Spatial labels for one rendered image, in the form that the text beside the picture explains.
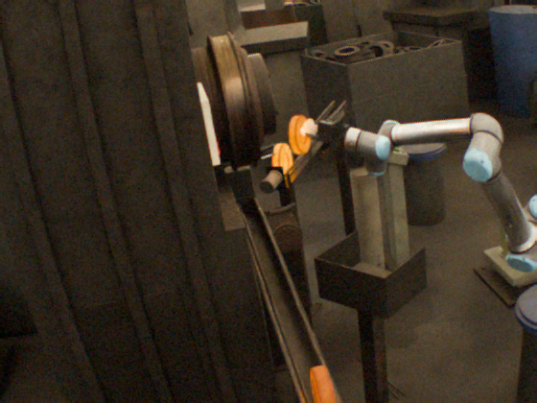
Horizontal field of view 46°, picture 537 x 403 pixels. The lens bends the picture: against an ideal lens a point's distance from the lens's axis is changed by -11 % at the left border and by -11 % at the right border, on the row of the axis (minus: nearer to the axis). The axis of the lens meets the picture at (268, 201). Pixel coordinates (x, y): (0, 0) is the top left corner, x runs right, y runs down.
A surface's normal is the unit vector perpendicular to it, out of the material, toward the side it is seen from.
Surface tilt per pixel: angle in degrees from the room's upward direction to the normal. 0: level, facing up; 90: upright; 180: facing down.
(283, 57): 90
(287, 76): 90
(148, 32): 90
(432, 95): 90
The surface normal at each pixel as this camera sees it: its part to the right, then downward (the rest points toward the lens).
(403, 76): 0.42, 0.28
